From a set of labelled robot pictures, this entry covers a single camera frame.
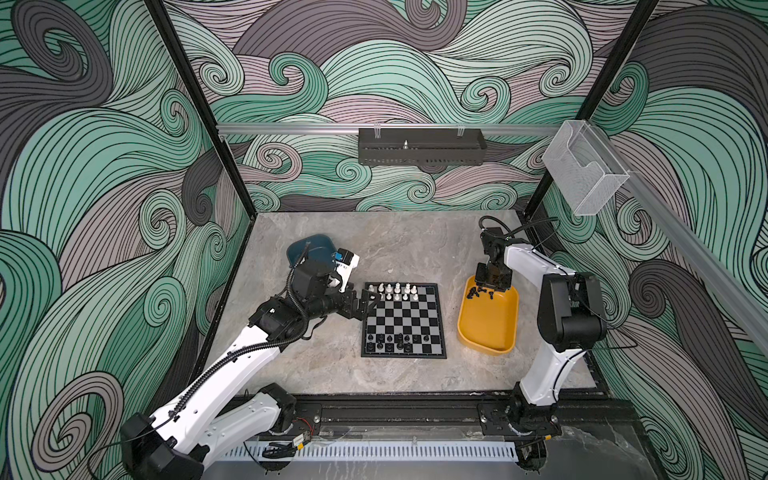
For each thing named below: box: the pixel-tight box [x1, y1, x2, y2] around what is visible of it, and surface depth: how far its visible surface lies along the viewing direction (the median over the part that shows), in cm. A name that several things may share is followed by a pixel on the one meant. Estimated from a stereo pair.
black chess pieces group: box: [367, 333, 430, 352], surface depth 86 cm
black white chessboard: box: [361, 282, 447, 359], surface depth 89 cm
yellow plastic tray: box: [457, 275, 519, 353], surface depth 93 cm
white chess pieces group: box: [368, 282, 419, 301], surface depth 97 cm
